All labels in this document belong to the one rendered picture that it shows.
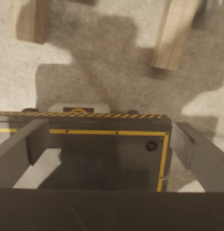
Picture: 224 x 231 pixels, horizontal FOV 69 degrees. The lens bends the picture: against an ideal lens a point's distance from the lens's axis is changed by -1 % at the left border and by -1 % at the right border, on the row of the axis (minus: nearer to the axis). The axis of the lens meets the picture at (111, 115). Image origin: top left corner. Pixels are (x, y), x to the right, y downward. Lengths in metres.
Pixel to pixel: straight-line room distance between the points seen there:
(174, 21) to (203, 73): 0.30
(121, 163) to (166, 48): 0.48
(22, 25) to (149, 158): 0.69
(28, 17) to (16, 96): 0.38
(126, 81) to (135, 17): 0.28
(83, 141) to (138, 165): 0.21
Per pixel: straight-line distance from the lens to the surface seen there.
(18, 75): 0.93
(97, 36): 0.82
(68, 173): 0.63
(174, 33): 0.75
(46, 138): 0.17
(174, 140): 0.16
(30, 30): 0.79
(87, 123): 0.52
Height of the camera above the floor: 0.80
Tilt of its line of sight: 72 degrees down
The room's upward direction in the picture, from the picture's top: 179 degrees counter-clockwise
